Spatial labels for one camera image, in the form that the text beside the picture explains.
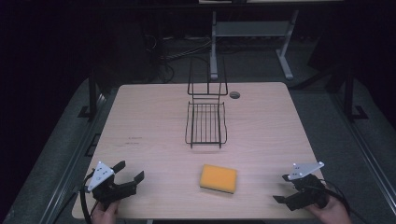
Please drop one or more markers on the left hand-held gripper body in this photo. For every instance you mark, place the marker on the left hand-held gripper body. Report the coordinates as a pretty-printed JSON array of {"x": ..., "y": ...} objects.
[{"x": 106, "y": 188}]

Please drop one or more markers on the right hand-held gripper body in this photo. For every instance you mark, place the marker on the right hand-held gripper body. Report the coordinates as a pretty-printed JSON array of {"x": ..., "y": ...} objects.
[{"x": 306, "y": 193}]

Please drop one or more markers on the yellow sponge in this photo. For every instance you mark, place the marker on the yellow sponge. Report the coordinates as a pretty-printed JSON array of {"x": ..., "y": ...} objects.
[{"x": 218, "y": 178}]

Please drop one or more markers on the person's left hand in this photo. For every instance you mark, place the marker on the person's left hand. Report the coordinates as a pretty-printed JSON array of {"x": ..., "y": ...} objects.
[{"x": 104, "y": 216}]

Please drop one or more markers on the person's right hand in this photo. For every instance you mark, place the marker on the person's right hand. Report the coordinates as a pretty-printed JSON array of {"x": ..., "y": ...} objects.
[{"x": 334, "y": 214}]

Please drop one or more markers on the grey metal stand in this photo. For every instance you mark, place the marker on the grey metal stand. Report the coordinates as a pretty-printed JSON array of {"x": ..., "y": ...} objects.
[{"x": 252, "y": 28}]

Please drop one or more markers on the aluminium floor rail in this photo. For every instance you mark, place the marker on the aluminium floor rail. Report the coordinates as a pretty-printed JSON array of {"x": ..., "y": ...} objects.
[
  {"x": 74, "y": 155},
  {"x": 364, "y": 146}
]

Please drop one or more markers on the black upright post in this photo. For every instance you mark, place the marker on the black upright post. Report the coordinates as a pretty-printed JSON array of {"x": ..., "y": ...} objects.
[
  {"x": 92, "y": 93},
  {"x": 349, "y": 93}
]

